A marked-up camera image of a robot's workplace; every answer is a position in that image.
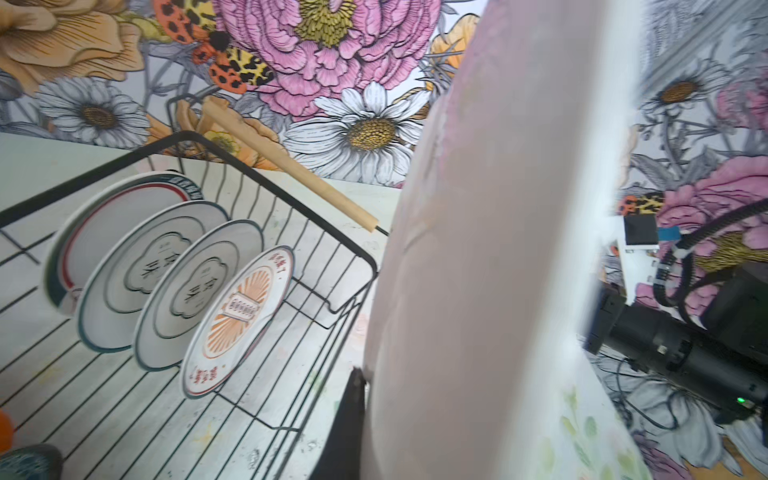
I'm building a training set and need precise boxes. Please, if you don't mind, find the teal patterned plate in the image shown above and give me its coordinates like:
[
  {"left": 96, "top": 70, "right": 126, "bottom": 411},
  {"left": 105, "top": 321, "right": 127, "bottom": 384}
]
[{"left": 0, "top": 444, "right": 63, "bottom": 480}]

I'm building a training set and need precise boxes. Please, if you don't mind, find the white plate red green rim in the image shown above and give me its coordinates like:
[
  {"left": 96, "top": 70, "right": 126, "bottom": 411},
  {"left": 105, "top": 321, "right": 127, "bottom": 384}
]
[{"left": 360, "top": 1, "right": 645, "bottom": 479}]

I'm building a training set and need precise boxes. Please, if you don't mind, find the black wire dish rack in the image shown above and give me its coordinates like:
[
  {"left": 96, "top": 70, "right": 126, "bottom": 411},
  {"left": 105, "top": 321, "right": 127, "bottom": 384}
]
[{"left": 1, "top": 121, "right": 379, "bottom": 479}]

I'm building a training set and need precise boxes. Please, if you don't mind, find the white plate red green band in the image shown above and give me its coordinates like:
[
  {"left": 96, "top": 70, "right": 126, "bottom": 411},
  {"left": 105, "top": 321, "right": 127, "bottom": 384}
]
[{"left": 41, "top": 171, "right": 203, "bottom": 315}]

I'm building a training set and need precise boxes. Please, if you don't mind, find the white plate orange sunburst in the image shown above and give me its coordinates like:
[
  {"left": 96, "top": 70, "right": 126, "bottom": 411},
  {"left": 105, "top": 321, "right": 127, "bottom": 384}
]
[{"left": 180, "top": 245, "right": 295, "bottom": 399}]

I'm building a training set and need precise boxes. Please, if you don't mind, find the white plate teal rim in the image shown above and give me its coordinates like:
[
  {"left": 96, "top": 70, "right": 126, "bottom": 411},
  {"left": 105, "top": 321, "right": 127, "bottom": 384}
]
[
  {"left": 132, "top": 219, "right": 264, "bottom": 372},
  {"left": 75, "top": 200, "right": 229, "bottom": 353}
]

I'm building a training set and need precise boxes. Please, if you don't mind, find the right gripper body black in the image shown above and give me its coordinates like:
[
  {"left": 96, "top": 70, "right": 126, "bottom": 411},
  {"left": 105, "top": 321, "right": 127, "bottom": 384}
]
[{"left": 583, "top": 283, "right": 767, "bottom": 420}]

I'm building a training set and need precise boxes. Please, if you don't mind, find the far wooden rack handle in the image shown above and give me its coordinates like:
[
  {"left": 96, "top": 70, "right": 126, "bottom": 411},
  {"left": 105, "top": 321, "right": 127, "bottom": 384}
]
[{"left": 202, "top": 98, "right": 379, "bottom": 232}]

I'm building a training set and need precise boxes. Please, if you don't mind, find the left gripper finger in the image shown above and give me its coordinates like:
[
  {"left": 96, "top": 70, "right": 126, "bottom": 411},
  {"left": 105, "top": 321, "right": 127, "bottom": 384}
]
[{"left": 309, "top": 368, "right": 367, "bottom": 480}]

